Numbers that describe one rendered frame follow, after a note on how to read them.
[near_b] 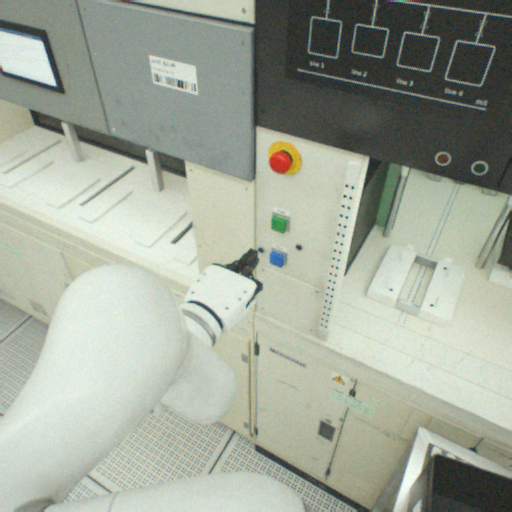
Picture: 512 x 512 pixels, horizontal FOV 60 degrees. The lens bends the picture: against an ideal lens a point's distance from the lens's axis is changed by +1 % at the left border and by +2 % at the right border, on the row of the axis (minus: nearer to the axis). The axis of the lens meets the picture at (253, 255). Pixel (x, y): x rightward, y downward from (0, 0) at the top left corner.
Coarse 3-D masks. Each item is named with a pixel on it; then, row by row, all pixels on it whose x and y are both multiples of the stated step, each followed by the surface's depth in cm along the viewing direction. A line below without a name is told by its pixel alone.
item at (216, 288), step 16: (208, 272) 76; (224, 272) 76; (192, 288) 74; (208, 288) 73; (224, 288) 73; (240, 288) 74; (208, 304) 71; (224, 304) 71; (240, 304) 72; (224, 320) 70; (240, 320) 74
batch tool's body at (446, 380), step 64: (256, 0) 64; (256, 64) 70; (320, 128) 71; (384, 128) 66; (448, 128) 61; (256, 192) 88; (320, 192) 80; (384, 192) 131; (448, 192) 152; (320, 256) 90; (448, 256) 130; (256, 320) 116; (320, 320) 103; (384, 320) 113; (256, 384) 139; (320, 384) 120; (384, 384) 105; (448, 384) 100; (320, 448) 144; (384, 448) 124
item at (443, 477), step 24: (432, 456) 83; (432, 480) 90; (456, 480) 87; (480, 480) 84; (504, 480) 81; (408, 504) 92; (432, 504) 92; (456, 504) 92; (480, 504) 90; (504, 504) 87
